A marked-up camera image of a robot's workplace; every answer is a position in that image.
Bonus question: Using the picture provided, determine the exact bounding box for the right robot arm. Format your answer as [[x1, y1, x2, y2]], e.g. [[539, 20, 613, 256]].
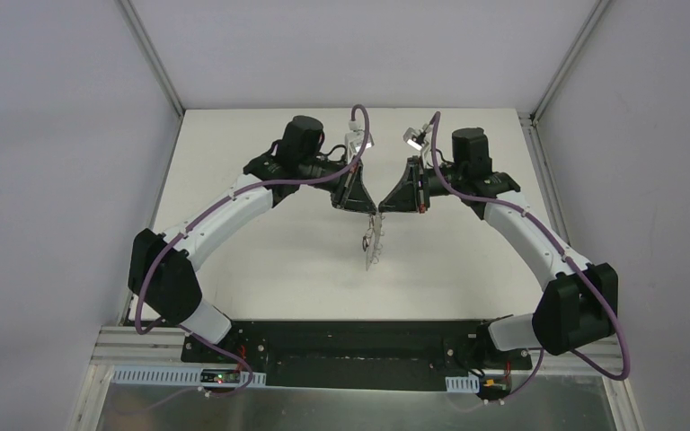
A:
[[378, 125, 618, 368]]

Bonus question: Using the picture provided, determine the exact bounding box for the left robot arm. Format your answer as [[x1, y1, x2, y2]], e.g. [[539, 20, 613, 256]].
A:
[[128, 115, 376, 364]]

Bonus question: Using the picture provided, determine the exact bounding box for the right controller board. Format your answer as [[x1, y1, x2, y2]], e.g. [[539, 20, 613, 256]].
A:
[[479, 378, 511, 399]]

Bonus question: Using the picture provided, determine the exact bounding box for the controller board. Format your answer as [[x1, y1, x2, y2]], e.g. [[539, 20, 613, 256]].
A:
[[200, 369, 242, 386], [479, 378, 511, 399]]

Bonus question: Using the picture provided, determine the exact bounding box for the left controller board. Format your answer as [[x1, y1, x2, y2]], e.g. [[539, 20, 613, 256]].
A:
[[200, 369, 242, 386]]

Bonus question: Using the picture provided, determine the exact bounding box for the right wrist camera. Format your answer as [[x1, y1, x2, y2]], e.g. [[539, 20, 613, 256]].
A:
[[402, 124, 433, 157]]

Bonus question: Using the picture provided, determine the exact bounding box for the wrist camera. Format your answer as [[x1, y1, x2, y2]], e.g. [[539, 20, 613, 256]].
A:
[[402, 124, 433, 157], [344, 120, 374, 160]]

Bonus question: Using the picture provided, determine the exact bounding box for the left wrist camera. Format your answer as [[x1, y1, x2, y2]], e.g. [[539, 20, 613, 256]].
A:
[[344, 120, 374, 160]]

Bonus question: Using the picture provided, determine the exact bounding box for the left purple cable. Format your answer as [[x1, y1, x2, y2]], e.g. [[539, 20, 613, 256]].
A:
[[112, 104, 373, 415]]

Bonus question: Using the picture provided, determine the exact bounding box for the purple cable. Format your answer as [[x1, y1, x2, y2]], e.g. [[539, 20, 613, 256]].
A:
[[428, 111, 632, 411], [112, 104, 373, 415]]

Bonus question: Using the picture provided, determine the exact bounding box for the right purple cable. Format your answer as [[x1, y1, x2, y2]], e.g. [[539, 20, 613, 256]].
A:
[[428, 111, 632, 411]]

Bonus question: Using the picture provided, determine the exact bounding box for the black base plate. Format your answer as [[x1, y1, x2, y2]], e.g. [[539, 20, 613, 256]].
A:
[[181, 320, 532, 391]]

